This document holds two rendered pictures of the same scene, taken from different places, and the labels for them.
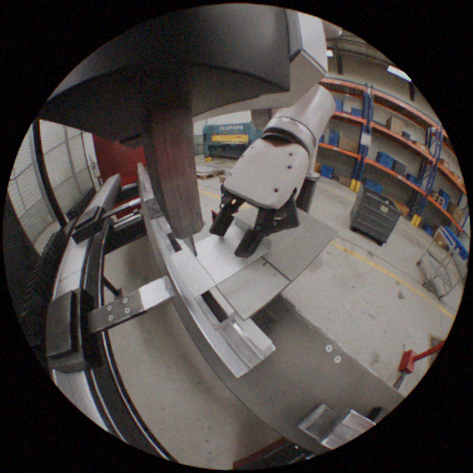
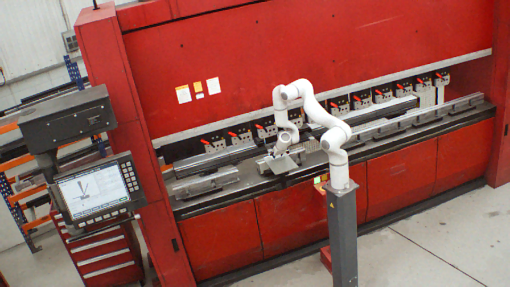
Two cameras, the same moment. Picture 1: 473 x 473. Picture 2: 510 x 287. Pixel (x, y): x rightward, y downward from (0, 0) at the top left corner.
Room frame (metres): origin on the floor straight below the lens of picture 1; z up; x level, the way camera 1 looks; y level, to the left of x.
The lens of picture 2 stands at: (1.15, -2.66, 2.62)
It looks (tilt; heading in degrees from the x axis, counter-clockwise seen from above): 27 degrees down; 113
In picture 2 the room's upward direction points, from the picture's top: 10 degrees counter-clockwise
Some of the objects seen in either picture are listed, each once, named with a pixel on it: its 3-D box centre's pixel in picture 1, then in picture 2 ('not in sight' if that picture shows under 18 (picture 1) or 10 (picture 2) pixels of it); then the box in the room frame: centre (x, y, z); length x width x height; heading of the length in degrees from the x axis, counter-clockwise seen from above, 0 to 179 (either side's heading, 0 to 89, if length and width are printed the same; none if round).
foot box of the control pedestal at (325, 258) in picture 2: not in sight; (336, 258); (0.56, -0.03, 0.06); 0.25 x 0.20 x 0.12; 129
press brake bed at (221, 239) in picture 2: not in sight; (354, 193); (0.66, 0.42, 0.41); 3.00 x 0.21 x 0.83; 37
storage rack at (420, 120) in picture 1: (398, 153); not in sight; (3.26, -5.33, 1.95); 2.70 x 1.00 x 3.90; 51
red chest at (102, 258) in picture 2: not in sight; (101, 237); (-1.30, -0.57, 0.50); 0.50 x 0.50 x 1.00; 37
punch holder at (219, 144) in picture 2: not in sight; (213, 139); (-0.23, -0.20, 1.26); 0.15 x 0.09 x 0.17; 37
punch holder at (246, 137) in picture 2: not in sight; (239, 131); (-0.07, -0.08, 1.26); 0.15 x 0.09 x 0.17; 37
